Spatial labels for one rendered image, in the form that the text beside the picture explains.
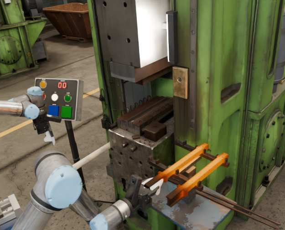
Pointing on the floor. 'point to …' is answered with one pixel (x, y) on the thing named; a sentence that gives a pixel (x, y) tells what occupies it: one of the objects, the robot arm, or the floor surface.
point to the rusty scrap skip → (70, 21)
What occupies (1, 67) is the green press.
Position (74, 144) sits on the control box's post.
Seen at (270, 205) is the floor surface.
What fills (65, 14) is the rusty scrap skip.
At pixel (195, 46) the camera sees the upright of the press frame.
